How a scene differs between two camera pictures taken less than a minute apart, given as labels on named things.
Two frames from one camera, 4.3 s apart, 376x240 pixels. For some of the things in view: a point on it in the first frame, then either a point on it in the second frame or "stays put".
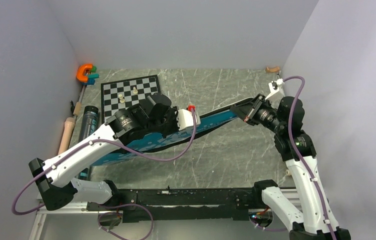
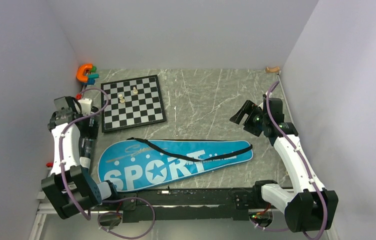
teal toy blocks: (92, 75) stays put
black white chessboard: (117, 95) stays put
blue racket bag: (130, 150) to (140, 164)
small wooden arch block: (272, 69) stays put
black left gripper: (173, 112) to (91, 131)
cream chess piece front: (122, 100) stays put
